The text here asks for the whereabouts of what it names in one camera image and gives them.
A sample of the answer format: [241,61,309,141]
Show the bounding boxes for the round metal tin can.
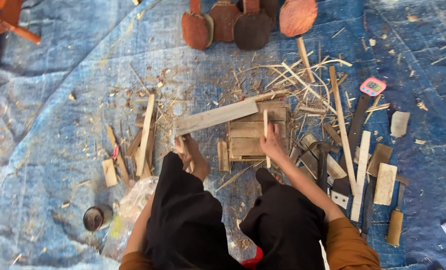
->
[83,204,114,232]

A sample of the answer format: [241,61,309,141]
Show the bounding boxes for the pale rectangular wood piece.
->
[373,163,398,206]

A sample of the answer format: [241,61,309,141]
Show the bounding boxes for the red plastic stool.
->
[250,245,264,270]

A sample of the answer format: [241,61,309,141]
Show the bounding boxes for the dark blade knife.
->
[360,176,377,238]

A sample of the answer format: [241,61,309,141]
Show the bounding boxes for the grey-brown wood offcut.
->
[299,150,319,180]
[326,153,348,180]

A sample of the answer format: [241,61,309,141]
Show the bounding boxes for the orange-brown round paddle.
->
[279,0,318,38]

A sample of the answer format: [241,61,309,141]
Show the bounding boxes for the person's left foot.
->
[174,134,211,183]

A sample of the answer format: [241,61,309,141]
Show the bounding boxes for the orange wooden stool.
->
[0,0,42,45]

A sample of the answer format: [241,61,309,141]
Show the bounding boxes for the small upright wooden block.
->
[217,140,231,173]

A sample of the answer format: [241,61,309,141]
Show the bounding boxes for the long thin brown wood strip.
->
[328,65,358,196]

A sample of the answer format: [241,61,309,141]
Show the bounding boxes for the black claw hammer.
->
[307,140,341,193]

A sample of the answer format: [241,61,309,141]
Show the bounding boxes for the small pale wood block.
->
[101,158,119,188]

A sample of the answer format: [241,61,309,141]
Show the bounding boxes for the pale long wood slat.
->
[135,94,155,177]

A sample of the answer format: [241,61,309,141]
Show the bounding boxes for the clear plastic bag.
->
[102,176,160,261]

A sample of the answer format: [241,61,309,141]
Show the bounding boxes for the wooden handled chisel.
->
[386,181,406,248]

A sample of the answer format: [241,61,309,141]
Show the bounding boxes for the pale grey wood offcut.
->
[390,110,411,138]

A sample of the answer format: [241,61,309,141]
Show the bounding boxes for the blue tarpaulin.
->
[0,0,446,270]

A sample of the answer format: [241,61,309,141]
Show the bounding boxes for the long grey wooden plank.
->
[173,99,259,136]

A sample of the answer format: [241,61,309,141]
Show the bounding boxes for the brown rectangular wood piece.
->
[366,143,394,178]

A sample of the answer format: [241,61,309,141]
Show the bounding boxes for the pile of brown wood offcuts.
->
[125,114,157,180]

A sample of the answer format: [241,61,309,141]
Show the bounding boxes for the short brown wood stick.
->
[296,36,316,83]

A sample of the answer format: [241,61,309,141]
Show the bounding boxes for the person's black trousers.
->
[144,151,327,270]

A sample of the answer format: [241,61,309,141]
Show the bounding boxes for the pink digital timer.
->
[359,77,387,97]

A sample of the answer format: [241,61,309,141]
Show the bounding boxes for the person's right hand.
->
[260,122,288,163]

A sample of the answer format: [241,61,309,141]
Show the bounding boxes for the slim brown wood batten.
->
[106,125,131,187]

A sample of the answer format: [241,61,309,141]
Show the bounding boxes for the slatted wooden board panel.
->
[228,100,288,162]

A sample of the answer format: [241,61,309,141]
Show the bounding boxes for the pale notched wood strip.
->
[350,130,372,223]

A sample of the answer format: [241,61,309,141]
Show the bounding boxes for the red-brown round paddle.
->
[209,0,242,43]
[181,0,214,51]

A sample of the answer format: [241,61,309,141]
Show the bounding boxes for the thin pale wooden stick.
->
[263,109,272,169]

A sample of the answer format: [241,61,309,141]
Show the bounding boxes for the dark brown round paddle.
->
[233,0,273,52]

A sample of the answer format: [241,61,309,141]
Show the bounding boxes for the dark brown wood offcut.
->
[323,121,343,147]

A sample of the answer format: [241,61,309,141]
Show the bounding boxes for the heap of wood shavings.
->
[236,52,354,115]

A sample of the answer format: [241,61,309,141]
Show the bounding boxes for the dark hand saw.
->
[329,93,372,211]

